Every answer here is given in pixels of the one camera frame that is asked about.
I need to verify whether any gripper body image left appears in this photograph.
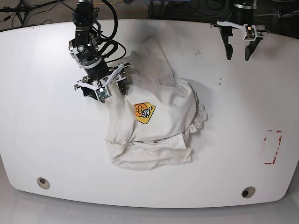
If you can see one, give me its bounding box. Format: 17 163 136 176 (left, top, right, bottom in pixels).
74 63 130 93

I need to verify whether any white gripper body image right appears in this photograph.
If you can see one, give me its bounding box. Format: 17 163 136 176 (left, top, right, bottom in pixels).
210 21 270 39

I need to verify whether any white T-shirt with yellow logo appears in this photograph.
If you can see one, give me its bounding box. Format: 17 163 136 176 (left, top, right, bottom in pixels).
105 39 207 170

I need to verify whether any white power strip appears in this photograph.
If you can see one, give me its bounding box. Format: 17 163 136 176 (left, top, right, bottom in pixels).
278 5 299 19

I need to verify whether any red tape rectangle marking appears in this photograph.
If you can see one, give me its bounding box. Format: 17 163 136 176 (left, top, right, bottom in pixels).
261 130 283 165

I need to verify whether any black tripod stand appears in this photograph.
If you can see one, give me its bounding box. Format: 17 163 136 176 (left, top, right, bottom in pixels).
0 0 58 28

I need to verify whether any wrist camera board image right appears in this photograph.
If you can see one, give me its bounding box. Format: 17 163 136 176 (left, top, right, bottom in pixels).
242 24 256 41

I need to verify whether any wrist camera board image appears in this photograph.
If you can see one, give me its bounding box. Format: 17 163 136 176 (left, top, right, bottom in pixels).
95 86 111 101
242 24 256 41

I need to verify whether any wrist camera board image left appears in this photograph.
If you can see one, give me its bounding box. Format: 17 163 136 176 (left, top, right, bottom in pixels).
95 86 111 101

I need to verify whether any left table cable grommet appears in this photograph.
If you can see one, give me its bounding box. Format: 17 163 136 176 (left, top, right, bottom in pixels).
37 177 50 189

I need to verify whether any table cable grommet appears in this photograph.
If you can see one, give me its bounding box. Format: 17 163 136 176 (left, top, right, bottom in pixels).
37 177 50 189
241 186 256 199

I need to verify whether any right table cable grommet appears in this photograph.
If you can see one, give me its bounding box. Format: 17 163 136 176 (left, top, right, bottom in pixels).
241 186 256 199

